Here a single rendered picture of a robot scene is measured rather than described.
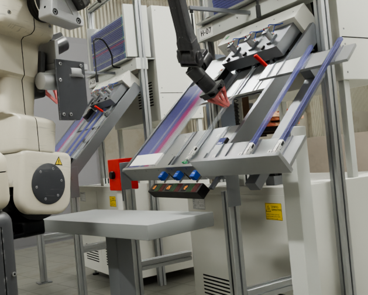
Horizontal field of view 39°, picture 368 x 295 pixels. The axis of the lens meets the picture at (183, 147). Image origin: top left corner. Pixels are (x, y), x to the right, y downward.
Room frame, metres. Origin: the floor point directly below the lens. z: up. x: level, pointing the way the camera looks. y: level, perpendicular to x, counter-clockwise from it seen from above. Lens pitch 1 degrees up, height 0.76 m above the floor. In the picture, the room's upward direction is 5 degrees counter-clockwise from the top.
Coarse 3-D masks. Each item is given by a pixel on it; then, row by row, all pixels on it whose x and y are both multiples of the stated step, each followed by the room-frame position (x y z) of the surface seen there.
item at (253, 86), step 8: (280, 56) 1.96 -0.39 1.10; (216, 64) 2.43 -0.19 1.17; (208, 72) 2.43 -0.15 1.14; (216, 72) 2.35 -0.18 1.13; (232, 72) 2.21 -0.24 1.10; (240, 72) 2.14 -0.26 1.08; (248, 72) 2.08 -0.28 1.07; (256, 72) 2.02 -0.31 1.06; (232, 80) 2.14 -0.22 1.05; (240, 80) 2.07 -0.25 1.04; (248, 80) 2.02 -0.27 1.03; (256, 80) 1.96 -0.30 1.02; (264, 80) 1.91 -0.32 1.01; (232, 88) 2.07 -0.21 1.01; (248, 88) 1.96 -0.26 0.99; (256, 88) 1.91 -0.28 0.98; (240, 96) 2.08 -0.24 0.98; (248, 96) 2.04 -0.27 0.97
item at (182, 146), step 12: (192, 132) 2.04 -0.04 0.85; (216, 132) 1.88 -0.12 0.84; (228, 132) 1.81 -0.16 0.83; (180, 144) 2.05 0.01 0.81; (192, 144) 1.96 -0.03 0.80; (204, 144) 1.88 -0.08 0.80; (168, 156) 2.04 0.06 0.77; (180, 156) 1.96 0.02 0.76; (192, 156) 1.87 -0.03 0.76; (204, 156) 1.79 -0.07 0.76
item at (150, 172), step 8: (128, 168) 2.21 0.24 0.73; (136, 168) 2.14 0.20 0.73; (144, 168) 2.07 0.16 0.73; (152, 168) 2.01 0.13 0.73; (160, 168) 1.96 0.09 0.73; (168, 168) 1.91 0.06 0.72; (176, 168) 1.87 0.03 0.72; (184, 168) 1.82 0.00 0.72; (192, 168) 1.78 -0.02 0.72; (136, 176) 2.20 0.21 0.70; (144, 176) 2.14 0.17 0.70; (152, 176) 2.09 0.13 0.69; (208, 176) 1.76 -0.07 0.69; (216, 176) 1.72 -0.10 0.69
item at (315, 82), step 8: (336, 40) 1.56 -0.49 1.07; (336, 48) 1.54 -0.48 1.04; (328, 56) 1.52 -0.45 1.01; (328, 64) 1.51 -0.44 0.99; (320, 72) 1.49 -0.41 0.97; (312, 88) 1.46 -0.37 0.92; (304, 96) 1.45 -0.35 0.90; (304, 104) 1.43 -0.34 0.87; (296, 112) 1.42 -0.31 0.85; (296, 120) 1.40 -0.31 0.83; (288, 128) 1.38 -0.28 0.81
